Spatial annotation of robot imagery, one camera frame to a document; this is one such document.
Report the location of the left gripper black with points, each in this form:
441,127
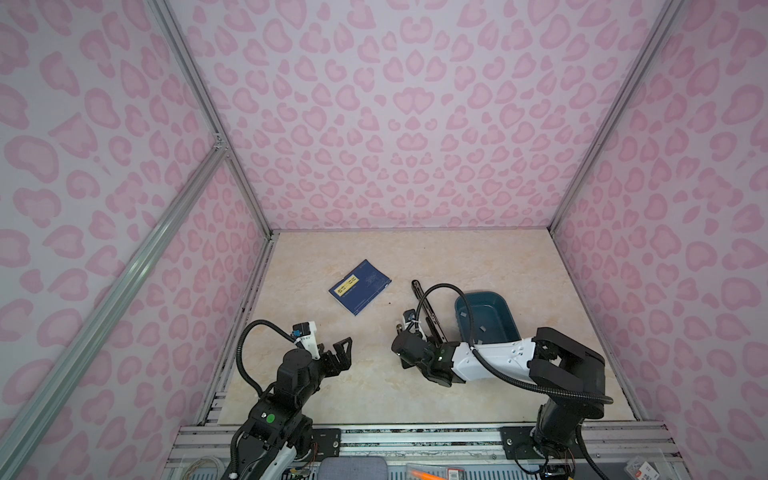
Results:
334,368

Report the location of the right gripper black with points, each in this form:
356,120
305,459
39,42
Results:
404,363

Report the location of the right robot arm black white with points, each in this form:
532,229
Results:
550,363

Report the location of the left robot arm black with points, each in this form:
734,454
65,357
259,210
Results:
276,433

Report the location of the blue book yellow label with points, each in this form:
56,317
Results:
359,287

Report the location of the teal plastic tray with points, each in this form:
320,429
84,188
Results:
494,322

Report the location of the grey pad front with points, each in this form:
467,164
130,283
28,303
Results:
353,468

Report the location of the white tag front right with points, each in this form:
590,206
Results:
639,468

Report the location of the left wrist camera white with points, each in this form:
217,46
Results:
304,335

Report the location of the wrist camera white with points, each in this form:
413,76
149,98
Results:
304,335
410,321

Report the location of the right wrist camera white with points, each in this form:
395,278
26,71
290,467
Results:
410,321

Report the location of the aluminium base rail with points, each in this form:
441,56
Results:
495,450

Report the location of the orange handled tool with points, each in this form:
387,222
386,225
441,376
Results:
425,472

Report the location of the aluminium diagonal frame bar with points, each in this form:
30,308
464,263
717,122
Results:
38,414

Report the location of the aluminium frame corner post left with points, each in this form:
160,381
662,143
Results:
181,51

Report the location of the aluminium frame corner post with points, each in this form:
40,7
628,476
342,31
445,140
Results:
181,51
651,48

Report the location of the aluminium frame corner post right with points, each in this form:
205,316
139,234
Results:
651,48

